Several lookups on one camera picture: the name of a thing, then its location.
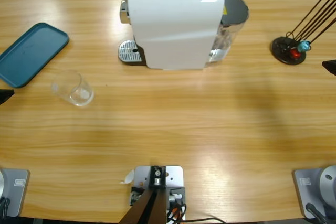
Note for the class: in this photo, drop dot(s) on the dark camera post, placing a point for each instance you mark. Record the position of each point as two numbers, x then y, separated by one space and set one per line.
147 208

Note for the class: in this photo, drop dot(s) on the blue coffee capsule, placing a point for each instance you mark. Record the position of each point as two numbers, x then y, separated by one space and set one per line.
304 46

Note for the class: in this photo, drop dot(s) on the teal plastic tray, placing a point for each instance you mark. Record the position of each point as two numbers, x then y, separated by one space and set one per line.
31 53

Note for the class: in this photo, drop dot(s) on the clear drinking glass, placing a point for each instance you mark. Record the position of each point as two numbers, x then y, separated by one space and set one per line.
73 90

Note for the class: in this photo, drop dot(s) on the black capsule holder with rods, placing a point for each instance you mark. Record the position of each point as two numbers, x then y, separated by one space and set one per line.
282 49

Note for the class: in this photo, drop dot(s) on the white capsule coffee machine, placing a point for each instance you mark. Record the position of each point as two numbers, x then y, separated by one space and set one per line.
173 32

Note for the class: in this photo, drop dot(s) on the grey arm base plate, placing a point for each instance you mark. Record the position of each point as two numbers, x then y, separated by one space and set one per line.
15 190
312 182

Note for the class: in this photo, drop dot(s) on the red coffee capsule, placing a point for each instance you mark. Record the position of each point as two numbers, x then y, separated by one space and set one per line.
296 53

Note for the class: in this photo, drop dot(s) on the white tape piece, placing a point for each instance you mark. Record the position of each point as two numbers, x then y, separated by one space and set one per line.
129 176

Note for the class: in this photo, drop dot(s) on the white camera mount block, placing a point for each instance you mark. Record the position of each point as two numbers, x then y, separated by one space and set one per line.
174 174

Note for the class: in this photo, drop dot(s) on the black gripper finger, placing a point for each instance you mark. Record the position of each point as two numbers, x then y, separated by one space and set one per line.
5 96
331 67

